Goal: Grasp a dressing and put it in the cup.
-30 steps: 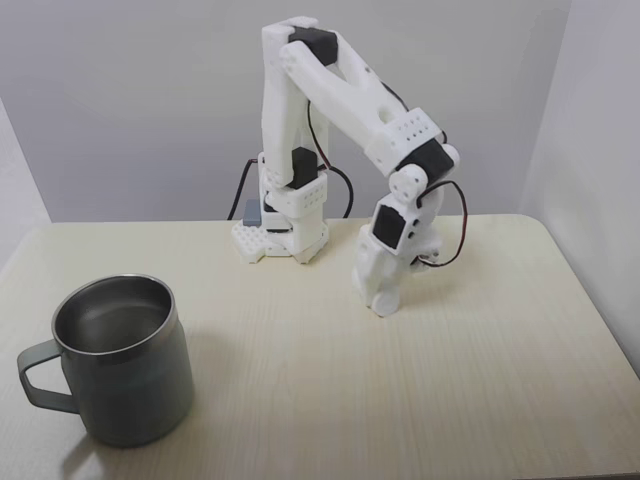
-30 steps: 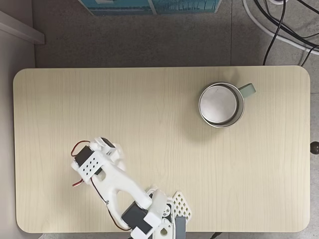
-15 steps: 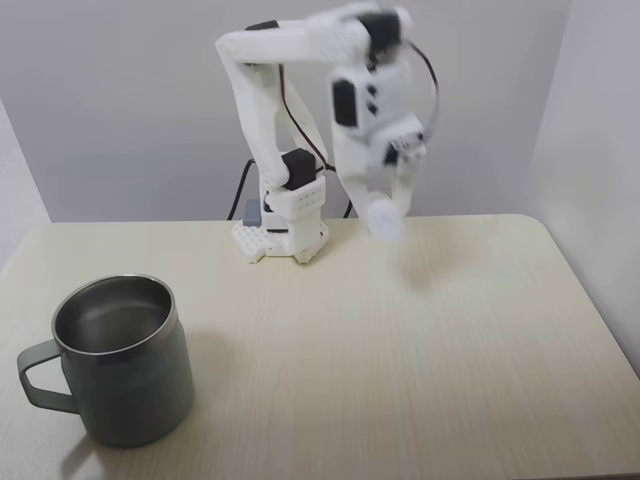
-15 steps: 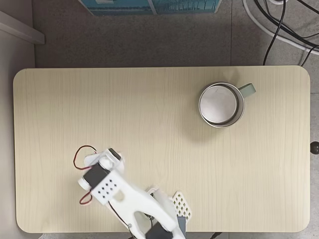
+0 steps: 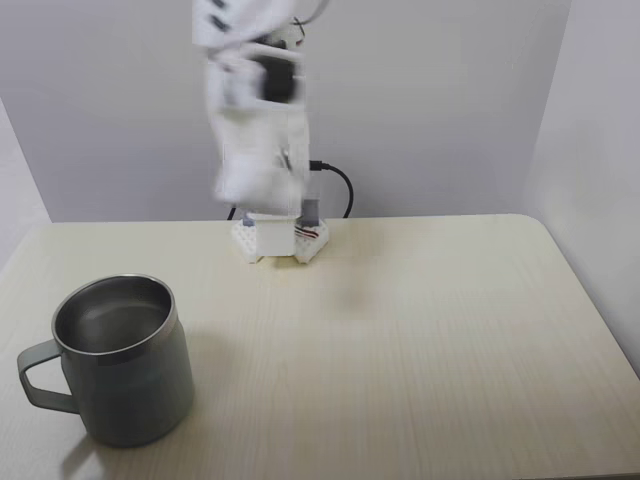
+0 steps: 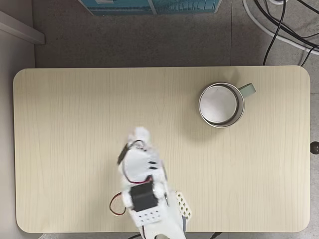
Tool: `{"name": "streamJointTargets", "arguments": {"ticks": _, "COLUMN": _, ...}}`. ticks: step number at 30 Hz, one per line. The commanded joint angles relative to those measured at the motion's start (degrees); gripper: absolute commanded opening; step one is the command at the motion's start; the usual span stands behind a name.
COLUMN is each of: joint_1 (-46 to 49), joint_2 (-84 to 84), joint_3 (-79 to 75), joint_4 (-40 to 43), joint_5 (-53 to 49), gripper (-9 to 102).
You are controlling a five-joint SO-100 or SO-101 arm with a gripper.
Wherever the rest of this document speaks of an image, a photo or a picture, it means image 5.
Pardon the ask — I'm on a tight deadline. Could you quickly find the grey-green steel mug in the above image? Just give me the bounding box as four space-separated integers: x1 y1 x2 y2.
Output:
16 273 195 449

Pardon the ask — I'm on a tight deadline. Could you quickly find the black power cable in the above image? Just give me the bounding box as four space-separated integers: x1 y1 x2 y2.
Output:
309 159 354 220

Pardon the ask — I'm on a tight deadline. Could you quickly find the red black arm wire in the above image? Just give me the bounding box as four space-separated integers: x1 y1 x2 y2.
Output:
291 0 331 51

